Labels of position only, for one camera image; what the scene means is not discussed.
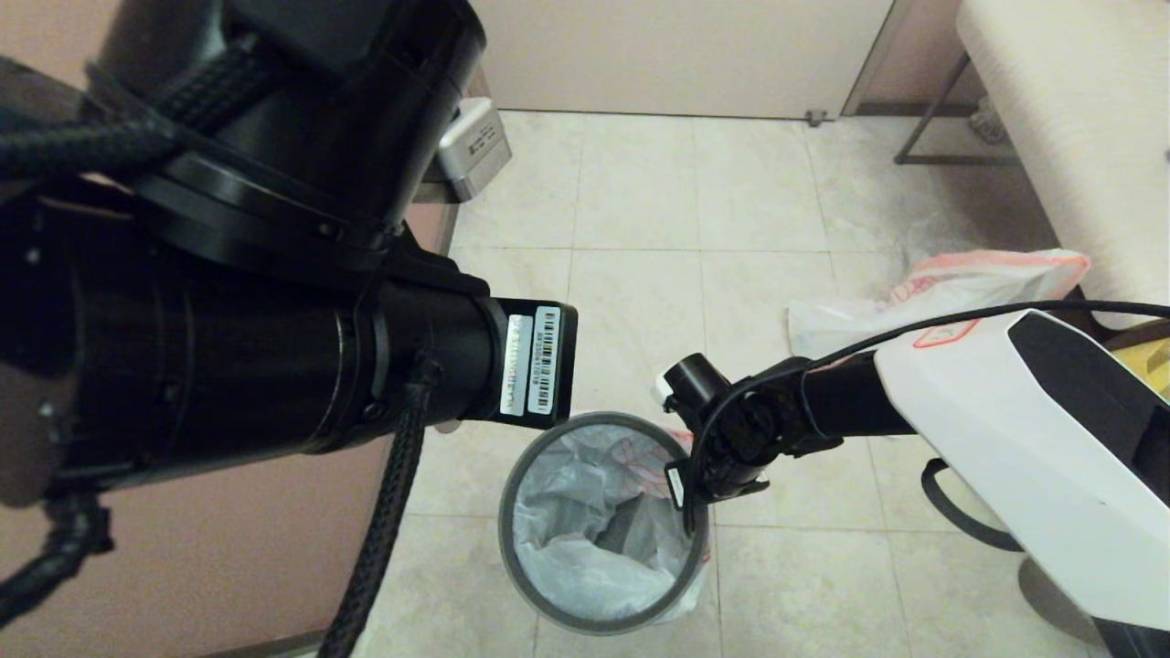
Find grey bin rim ring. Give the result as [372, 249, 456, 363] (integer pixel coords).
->
[498, 411, 712, 637]

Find yellow fabric bag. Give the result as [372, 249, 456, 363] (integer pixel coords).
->
[1111, 343, 1170, 396]

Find dark grey baseboard strip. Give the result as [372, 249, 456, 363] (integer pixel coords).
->
[197, 201, 460, 658]

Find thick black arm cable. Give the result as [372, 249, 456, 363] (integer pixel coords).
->
[921, 459, 1026, 553]

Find small clear plastic wrapper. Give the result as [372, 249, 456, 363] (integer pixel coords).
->
[967, 94, 1006, 144]

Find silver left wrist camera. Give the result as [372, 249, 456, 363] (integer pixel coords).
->
[437, 98, 513, 203]

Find white door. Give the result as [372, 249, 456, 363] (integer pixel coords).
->
[475, 0, 897, 119]

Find black left camera cable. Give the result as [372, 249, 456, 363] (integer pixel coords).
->
[315, 361, 446, 658]

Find white bag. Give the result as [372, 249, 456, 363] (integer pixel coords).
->
[788, 249, 1090, 359]

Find dark metal table frame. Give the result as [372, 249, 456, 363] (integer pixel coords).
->
[896, 50, 1023, 165]

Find white plastic bag liner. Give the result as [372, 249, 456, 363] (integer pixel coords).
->
[512, 422, 716, 624]

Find grey ribbed round pad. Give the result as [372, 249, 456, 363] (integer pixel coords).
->
[1017, 556, 1102, 645]

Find braided black left arm cable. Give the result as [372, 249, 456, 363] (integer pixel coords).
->
[0, 37, 275, 182]

